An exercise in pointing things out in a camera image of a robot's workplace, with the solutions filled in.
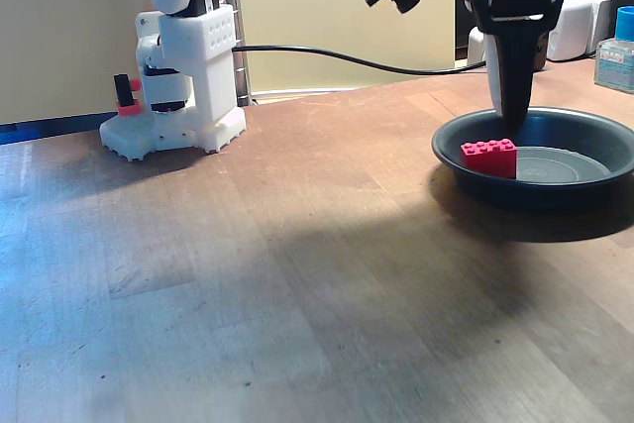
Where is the red and black clamp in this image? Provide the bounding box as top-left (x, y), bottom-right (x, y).
top-left (112, 73), bottom-right (144, 118)

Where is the black panel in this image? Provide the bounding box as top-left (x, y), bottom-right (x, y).
top-left (454, 0), bottom-right (477, 63)

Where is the dark round metal pan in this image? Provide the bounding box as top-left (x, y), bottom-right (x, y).
top-left (430, 105), bottom-right (634, 215)

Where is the red lego block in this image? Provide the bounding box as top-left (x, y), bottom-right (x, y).
top-left (460, 137), bottom-right (519, 180)

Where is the metal rack pole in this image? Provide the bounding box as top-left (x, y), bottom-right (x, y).
top-left (231, 0), bottom-right (251, 108)

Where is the clear bottle with blue cap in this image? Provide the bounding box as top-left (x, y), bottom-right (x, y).
top-left (592, 5), bottom-right (634, 95)

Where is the long black cable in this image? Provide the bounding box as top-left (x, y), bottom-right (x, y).
top-left (232, 44), bottom-right (489, 76)

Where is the white power strip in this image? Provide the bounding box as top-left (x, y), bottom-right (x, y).
top-left (467, 0), bottom-right (615, 67)

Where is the black cube power adapter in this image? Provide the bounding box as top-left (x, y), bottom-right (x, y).
top-left (532, 30), bottom-right (550, 72)

